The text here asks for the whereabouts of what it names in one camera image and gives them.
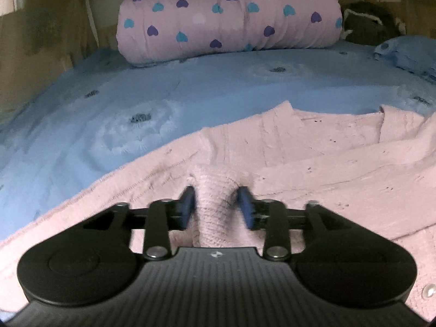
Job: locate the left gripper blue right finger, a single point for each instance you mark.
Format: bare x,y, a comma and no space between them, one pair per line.
270,216

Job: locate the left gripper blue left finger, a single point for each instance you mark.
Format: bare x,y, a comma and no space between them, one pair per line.
163,216

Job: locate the pink knitted cardigan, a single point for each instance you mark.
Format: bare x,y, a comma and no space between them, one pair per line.
377,170

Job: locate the pink heart-print rolled quilt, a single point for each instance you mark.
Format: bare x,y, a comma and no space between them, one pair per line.
152,31

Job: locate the blue dandelion-print pillow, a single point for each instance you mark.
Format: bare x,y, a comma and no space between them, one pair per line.
412,53

